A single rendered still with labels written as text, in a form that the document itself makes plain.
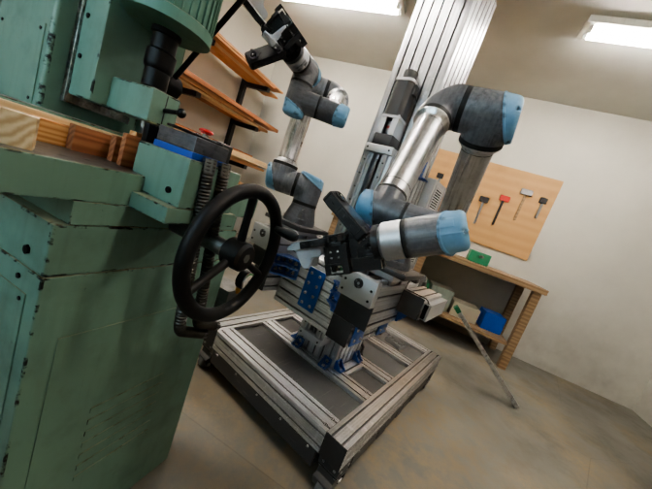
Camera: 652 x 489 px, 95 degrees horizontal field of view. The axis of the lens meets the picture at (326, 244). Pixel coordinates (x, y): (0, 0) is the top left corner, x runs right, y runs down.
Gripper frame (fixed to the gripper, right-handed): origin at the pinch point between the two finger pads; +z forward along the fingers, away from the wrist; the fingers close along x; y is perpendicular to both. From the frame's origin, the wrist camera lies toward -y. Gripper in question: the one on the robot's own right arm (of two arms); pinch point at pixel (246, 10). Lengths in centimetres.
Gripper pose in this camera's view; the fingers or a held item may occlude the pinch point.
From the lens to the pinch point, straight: 93.6
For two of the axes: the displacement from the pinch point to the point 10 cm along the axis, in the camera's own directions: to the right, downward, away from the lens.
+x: 4.9, 8.5, -1.7
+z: -3.6, 0.2, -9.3
